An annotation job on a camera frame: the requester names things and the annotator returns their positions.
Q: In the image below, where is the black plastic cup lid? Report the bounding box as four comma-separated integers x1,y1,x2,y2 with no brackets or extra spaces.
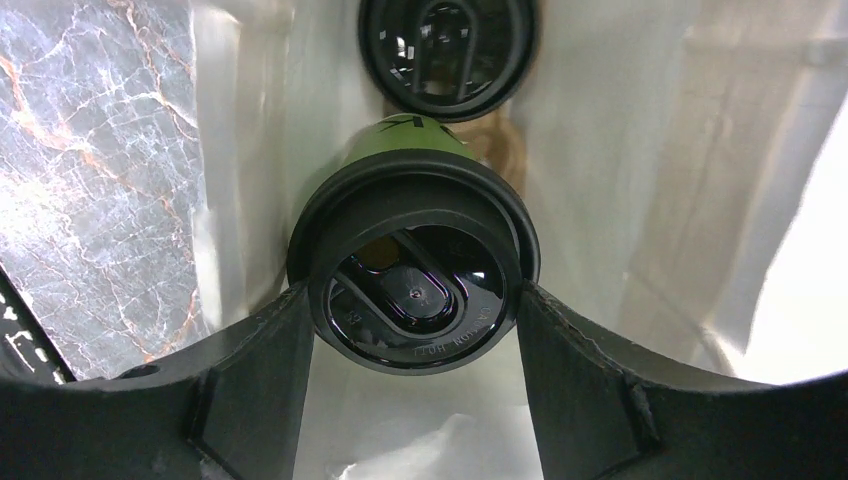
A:
286,148,541,376

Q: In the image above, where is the light blue paper bag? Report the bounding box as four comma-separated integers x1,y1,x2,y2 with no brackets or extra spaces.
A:
188,0,848,480

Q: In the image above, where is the green paper coffee cup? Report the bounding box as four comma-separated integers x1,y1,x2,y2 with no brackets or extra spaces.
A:
340,113,475,166

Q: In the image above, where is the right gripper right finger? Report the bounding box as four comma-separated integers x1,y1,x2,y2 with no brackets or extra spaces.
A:
517,283,847,479

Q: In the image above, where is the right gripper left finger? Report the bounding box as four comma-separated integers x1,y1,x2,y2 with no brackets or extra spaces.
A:
1,283,314,479

